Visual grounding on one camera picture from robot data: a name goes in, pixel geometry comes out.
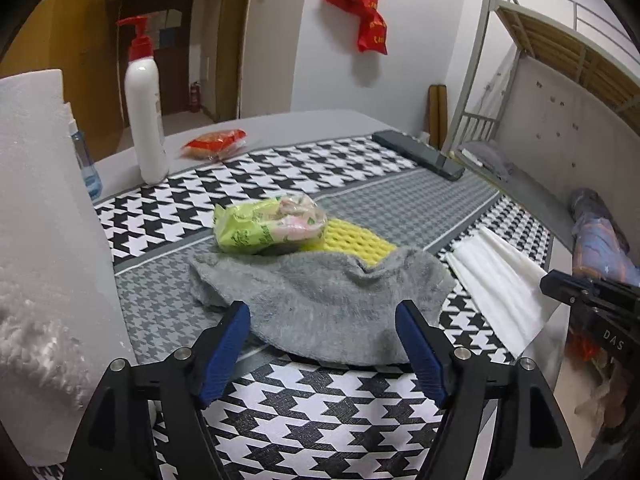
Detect white face mask bundle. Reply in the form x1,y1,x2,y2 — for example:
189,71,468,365
444,226,563,356

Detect grey towel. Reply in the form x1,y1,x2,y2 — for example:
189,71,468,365
189,247,456,368

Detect green plastic packet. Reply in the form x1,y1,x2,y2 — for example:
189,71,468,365
212,194,328,256

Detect blue spray bottle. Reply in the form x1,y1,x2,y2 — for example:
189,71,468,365
70,117,103,200

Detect metal bunk bed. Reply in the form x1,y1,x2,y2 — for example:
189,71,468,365
440,0,640,241

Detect houndstooth table runner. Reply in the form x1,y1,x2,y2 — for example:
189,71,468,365
30,135,556,480

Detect black smartphone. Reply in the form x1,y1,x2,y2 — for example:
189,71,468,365
371,130,466,181

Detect yellow sponge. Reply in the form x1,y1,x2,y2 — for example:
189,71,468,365
305,217,398,268

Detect brown entrance door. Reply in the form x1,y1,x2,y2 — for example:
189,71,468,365
117,0,196,116

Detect wooden side door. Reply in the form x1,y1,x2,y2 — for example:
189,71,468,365
215,0,256,123

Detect folded grey clothes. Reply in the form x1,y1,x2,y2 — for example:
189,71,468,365
457,140,516,178

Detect blue patterned bedding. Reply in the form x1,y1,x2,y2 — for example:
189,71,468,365
570,187,640,286

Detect wooden slats bundle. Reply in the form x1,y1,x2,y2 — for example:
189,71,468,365
427,84,451,151

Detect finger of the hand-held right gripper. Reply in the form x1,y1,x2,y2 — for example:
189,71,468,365
539,270,640,311

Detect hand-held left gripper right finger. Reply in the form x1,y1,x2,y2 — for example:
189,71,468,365
395,300,583,480

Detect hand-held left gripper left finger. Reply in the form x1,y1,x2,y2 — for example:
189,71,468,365
64,301,252,480

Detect red snack packet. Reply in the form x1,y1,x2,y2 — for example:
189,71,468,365
181,129,248,163

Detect wooden wardrobe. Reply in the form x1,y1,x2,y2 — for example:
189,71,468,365
0,0,126,161

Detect white foam box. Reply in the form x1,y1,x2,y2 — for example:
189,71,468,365
0,69,118,466

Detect white pump lotion bottle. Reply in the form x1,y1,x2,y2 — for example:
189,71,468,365
116,16,171,186

